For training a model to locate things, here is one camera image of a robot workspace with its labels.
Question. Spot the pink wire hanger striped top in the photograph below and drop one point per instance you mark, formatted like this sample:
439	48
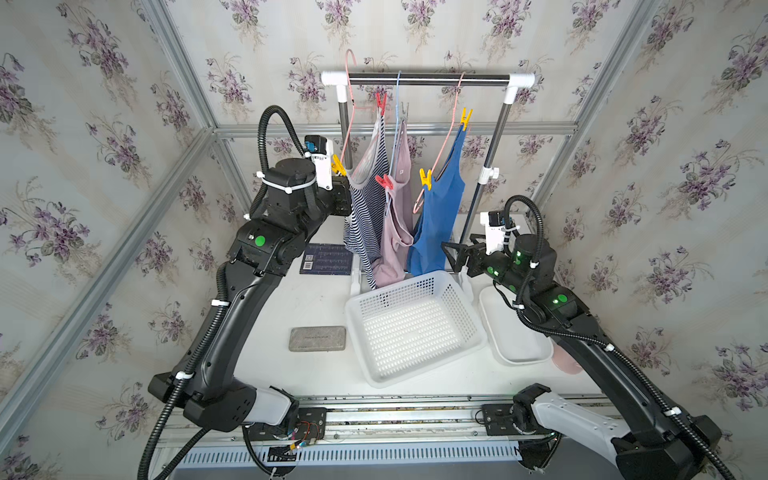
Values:
349	110

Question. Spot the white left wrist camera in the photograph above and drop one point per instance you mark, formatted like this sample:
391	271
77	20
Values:
319	157

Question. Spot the pink pen cup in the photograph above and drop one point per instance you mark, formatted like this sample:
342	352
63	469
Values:
564	361

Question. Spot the light blue wire hanger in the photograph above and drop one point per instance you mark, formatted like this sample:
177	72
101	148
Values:
396	136

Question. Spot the grey rectangular sponge pad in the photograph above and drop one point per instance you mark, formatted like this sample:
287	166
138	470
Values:
317	339

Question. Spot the white perforated plastic basket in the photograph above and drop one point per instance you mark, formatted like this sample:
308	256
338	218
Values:
412	327

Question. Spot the white plastic tray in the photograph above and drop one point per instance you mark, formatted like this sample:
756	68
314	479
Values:
511	342

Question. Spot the blue white striped tank top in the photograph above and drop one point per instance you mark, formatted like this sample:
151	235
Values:
364	226

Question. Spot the white metal clothes rack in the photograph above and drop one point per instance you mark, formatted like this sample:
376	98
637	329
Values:
512	83

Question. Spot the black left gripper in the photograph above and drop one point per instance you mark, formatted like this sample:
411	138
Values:
340	206

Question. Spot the red clothespin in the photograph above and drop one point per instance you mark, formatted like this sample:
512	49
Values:
385	182
381	102

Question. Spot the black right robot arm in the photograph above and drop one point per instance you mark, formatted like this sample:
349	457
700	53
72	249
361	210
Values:
656	438

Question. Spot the yellow upper clothespin blue top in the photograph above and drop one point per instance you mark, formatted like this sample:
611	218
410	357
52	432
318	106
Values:
465	119

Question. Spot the yellow clothespin blue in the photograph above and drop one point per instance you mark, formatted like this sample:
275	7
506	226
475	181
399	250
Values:
465	119
425	176

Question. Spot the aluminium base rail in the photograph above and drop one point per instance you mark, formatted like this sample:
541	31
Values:
382	430

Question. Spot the yellow lower clothespin blue top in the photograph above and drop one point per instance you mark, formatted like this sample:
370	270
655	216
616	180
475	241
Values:
425	176

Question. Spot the pink tank top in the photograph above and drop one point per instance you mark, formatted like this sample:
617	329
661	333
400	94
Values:
397	237

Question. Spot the red clothespin on pink top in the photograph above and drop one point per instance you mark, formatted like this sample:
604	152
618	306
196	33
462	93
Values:
385	182

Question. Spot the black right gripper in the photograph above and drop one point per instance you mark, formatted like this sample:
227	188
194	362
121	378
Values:
477	253

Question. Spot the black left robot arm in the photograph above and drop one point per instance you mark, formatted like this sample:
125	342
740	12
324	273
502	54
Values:
291	205

